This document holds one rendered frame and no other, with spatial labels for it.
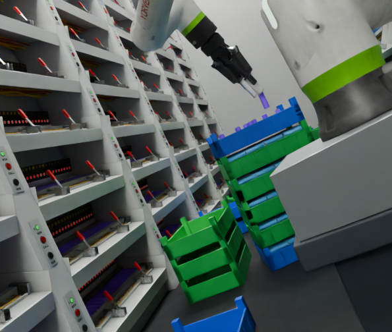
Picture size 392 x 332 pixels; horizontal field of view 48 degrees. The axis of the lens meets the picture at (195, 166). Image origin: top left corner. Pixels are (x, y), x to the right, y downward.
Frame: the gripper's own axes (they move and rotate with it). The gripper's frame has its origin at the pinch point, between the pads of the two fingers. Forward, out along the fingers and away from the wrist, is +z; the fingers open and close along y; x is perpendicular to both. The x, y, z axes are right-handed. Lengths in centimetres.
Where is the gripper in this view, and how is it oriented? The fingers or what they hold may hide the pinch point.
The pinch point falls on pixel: (252, 85)
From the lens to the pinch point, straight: 147.0
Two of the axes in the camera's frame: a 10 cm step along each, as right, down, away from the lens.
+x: -5.2, 7.2, -4.7
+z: 7.0, 6.7, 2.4
